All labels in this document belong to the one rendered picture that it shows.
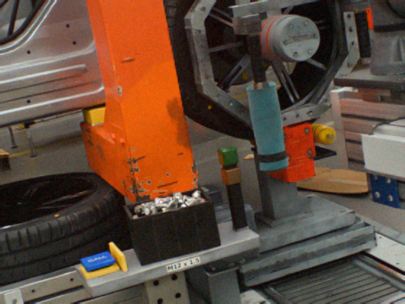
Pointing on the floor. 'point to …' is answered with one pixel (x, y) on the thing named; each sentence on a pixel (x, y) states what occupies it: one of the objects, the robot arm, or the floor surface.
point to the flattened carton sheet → (335, 181)
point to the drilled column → (165, 290)
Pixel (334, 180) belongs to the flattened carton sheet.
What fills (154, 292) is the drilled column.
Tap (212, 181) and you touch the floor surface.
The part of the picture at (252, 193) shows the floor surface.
